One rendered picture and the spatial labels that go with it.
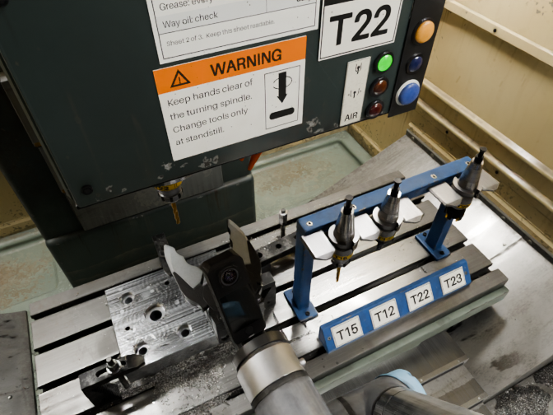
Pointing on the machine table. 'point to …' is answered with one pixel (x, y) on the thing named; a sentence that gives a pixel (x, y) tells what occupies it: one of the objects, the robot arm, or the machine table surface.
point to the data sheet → (225, 24)
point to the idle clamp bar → (276, 250)
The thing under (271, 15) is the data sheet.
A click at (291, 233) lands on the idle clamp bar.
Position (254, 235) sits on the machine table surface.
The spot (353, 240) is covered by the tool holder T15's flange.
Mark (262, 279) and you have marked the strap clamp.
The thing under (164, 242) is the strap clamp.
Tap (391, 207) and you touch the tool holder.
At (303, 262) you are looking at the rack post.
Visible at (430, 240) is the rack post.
